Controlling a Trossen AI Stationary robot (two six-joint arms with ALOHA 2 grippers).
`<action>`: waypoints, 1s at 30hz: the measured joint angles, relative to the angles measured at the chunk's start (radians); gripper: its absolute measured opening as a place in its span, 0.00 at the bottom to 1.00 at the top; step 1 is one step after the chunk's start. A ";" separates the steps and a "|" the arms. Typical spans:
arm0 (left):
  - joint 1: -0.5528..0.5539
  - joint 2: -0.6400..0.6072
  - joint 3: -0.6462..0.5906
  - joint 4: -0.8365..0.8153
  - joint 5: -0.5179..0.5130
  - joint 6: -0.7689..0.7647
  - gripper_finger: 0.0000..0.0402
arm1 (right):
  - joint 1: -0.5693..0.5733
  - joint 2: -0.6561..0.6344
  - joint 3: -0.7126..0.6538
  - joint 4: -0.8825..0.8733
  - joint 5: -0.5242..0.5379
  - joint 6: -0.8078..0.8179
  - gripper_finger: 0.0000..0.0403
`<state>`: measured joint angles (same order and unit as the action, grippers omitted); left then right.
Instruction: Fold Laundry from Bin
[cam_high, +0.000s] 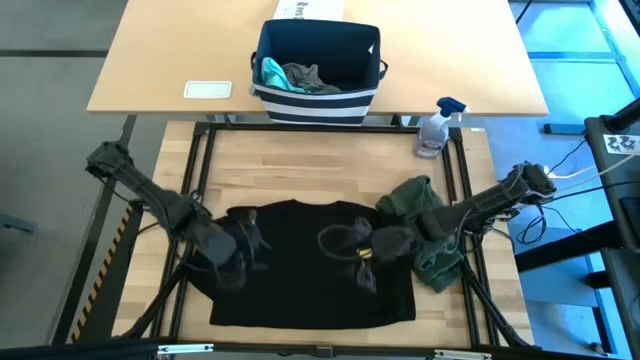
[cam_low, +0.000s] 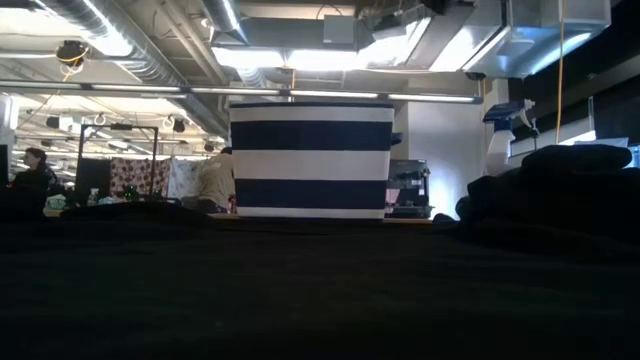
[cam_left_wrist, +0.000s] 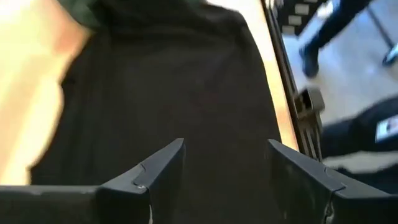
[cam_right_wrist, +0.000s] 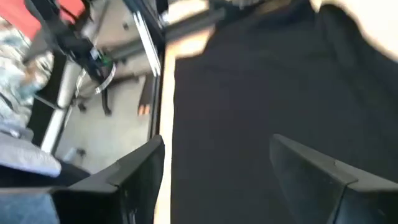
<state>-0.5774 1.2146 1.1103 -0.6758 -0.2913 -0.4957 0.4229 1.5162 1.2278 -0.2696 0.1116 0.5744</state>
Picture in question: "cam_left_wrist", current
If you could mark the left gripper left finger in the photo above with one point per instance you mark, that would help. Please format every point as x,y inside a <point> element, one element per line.
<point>149,189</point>

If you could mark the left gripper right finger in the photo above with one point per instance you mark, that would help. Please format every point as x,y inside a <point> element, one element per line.
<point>298,183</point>

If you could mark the black garment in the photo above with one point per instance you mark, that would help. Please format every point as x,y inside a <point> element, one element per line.
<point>174,93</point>

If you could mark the black box with white label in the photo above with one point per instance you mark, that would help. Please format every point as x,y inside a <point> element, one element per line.
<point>357,140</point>

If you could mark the black front crossbar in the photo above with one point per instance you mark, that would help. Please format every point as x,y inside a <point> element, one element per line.
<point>286,77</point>

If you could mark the person's leg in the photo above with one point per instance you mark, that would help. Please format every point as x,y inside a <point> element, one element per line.
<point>335,25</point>

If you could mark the black strip with white squares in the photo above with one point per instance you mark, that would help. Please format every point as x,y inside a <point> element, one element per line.
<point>295,14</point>

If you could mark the silver metal bracket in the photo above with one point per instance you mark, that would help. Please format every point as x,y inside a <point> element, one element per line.
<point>309,101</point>

